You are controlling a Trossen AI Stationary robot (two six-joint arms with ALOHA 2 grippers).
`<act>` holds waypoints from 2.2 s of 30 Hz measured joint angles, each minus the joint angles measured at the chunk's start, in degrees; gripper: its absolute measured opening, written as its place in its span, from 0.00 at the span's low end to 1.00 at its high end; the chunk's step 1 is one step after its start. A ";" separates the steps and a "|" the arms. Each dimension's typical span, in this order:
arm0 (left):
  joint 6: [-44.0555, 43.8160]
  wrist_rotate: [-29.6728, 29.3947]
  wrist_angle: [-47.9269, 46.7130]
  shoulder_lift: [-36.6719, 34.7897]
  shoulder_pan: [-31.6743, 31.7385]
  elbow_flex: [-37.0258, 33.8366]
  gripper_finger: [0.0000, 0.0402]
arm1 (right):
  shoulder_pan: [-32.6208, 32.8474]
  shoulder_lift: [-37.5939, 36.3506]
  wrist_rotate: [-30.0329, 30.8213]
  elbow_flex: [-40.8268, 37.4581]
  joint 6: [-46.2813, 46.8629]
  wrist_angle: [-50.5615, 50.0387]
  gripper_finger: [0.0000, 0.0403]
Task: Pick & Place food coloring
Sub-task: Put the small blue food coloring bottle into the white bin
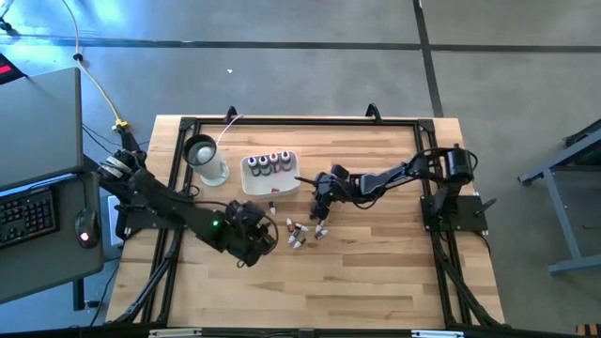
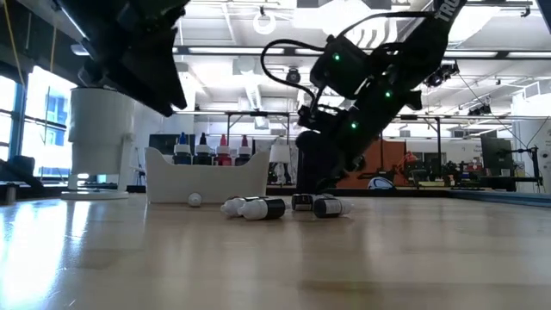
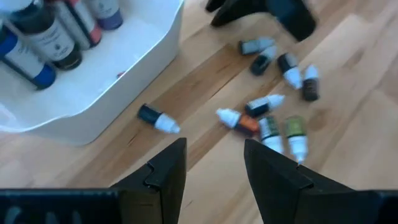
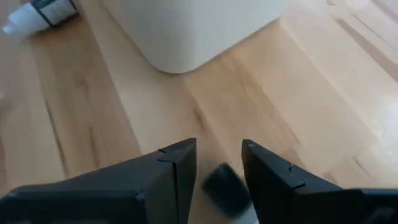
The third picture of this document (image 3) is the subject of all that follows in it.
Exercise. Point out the large blue food coloring bottle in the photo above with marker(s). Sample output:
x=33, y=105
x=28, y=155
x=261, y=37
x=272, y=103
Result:
x=25, y=59

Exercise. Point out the small violet dropper bottle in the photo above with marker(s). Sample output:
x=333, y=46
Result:
x=287, y=63

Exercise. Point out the large red food coloring bottle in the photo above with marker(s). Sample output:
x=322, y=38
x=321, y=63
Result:
x=84, y=25

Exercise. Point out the small brown dropper bottle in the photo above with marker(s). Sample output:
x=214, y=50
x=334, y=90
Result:
x=310, y=88

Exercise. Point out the small blue dropper bottle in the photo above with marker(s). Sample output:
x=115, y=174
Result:
x=261, y=63

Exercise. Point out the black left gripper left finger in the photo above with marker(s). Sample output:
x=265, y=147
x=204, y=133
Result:
x=164, y=186

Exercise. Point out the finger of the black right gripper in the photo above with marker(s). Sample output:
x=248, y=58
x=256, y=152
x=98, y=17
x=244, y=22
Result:
x=239, y=12
x=295, y=18

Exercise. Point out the small black dropper bottle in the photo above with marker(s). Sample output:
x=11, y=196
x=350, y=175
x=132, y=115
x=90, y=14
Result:
x=150, y=114
x=258, y=107

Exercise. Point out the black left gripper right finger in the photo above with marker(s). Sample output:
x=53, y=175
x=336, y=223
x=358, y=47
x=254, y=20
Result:
x=280, y=193

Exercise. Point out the small orange-red dropper bottle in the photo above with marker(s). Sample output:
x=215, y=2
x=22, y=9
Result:
x=247, y=124

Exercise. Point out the small grey-label dropper bottle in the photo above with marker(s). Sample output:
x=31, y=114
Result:
x=252, y=46

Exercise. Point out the white plastic bin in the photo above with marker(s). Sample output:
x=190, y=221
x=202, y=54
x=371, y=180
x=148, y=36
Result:
x=93, y=93

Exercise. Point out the small dark green dropper bottle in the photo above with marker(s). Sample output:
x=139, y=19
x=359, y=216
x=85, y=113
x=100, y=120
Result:
x=269, y=127

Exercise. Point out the large black food coloring bottle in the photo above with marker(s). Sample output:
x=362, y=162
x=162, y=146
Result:
x=53, y=43

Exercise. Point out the large violet food coloring bottle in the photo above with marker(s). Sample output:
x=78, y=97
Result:
x=107, y=14

